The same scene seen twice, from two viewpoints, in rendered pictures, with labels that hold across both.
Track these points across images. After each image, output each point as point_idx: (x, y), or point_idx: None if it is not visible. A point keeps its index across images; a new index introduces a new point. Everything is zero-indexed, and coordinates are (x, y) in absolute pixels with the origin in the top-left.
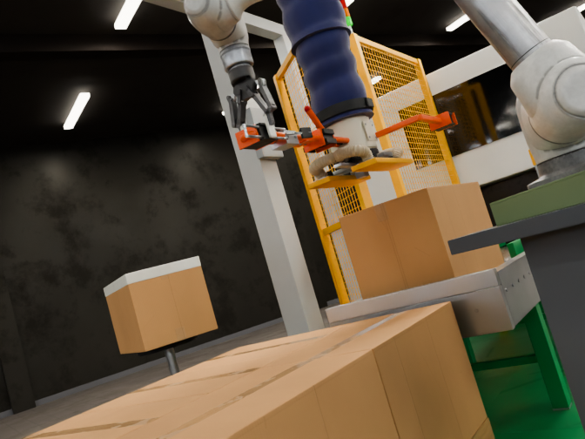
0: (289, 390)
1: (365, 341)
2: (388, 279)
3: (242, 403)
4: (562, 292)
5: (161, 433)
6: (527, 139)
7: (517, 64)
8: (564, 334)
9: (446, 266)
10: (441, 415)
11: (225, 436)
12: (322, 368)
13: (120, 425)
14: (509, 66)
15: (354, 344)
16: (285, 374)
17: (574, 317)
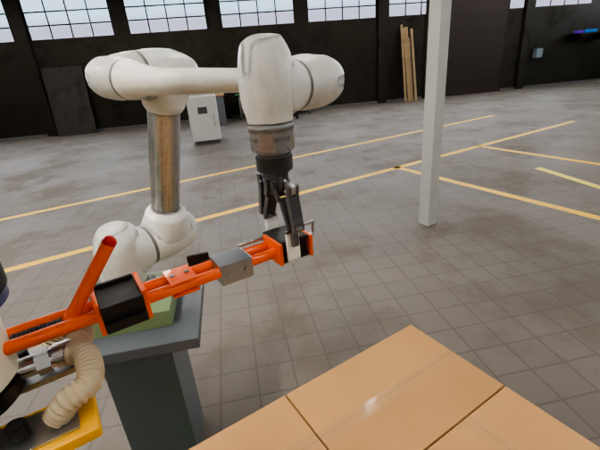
0: (364, 362)
1: (262, 436)
2: None
3: (394, 371)
4: (177, 353)
5: (445, 370)
6: (136, 268)
7: (179, 209)
8: (181, 379)
9: None
10: None
11: (404, 328)
12: (329, 389)
13: (504, 445)
14: (173, 210)
15: (273, 437)
16: (353, 411)
17: (180, 364)
